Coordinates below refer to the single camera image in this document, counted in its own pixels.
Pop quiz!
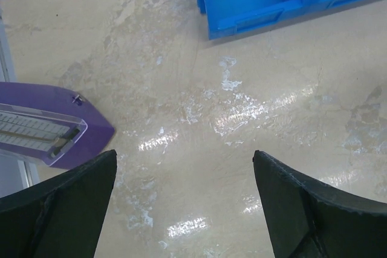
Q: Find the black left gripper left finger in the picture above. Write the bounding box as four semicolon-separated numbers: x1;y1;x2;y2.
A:
1;150;117;257

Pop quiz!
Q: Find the purple metronome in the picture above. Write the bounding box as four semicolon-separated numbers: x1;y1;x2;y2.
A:
1;82;115;170

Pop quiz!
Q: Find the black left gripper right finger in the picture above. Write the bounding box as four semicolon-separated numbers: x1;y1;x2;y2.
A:
253;150;386;257

